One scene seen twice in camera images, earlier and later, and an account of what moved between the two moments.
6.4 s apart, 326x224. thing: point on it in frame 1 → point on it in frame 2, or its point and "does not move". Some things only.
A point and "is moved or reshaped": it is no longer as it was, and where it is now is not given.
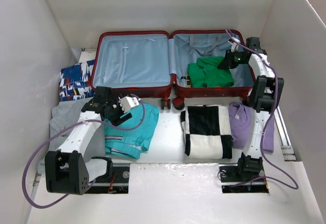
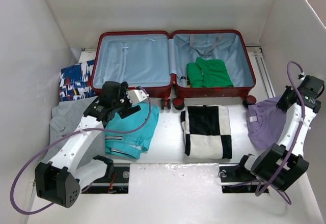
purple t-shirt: [239, 117] is moved or reshaped
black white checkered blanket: [207, 129] does not move
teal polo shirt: [130, 143] does not move
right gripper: [227, 62] → [280, 104]
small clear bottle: [183, 81] does not move
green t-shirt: [206, 74] does not move
